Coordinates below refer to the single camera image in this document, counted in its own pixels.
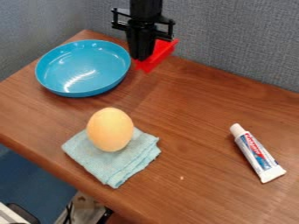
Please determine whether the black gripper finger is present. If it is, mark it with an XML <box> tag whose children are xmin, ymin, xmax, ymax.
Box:
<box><xmin>138</xmin><ymin>29</ymin><xmax>155</xmax><ymax>61</ymax></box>
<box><xmin>126</xmin><ymin>27</ymin><xmax>139</xmax><ymax>60</ymax></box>

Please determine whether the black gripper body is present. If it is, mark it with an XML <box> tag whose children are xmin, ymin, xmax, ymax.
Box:
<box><xmin>111</xmin><ymin>8</ymin><xmax>175</xmax><ymax>42</ymax></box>

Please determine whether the red plastic block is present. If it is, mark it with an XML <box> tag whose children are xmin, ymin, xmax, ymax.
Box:
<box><xmin>135</xmin><ymin>38</ymin><xmax>179</xmax><ymax>74</ymax></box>

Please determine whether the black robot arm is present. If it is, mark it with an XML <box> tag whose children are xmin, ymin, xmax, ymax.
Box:
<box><xmin>111</xmin><ymin>0</ymin><xmax>175</xmax><ymax>61</ymax></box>

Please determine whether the blue plate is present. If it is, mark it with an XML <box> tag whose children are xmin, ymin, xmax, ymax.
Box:
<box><xmin>35</xmin><ymin>39</ymin><xmax>131</xmax><ymax>98</ymax></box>

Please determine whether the orange egg-shaped object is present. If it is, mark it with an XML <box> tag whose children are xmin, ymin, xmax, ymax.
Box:
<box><xmin>87</xmin><ymin>108</ymin><xmax>135</xmax><ymax>152</ymax></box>

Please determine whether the white object bottom corner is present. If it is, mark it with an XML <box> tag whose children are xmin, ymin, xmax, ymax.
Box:
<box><xmin>0</xmin><ymin>202</ymin><xmax>41</xmax><ymax>224</ymax></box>

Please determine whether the light blue folded cloth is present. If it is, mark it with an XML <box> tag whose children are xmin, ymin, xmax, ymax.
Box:
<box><xmin>62</xmin><ymin>128</ymin><xmax>162</xmax><ymax>189</ymax></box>

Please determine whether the white toothpaste tube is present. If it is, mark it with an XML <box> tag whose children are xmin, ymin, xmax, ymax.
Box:
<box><xmin>230</xmin><ymin>123</ymin><xmax>286</xmax><ymax>184</ymax></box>

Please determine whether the grey bag under table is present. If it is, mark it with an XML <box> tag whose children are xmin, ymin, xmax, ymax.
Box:
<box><xmin>70</xmin><ymin>192</ymin><xmax>106</xmax><ymax>224</ymax></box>

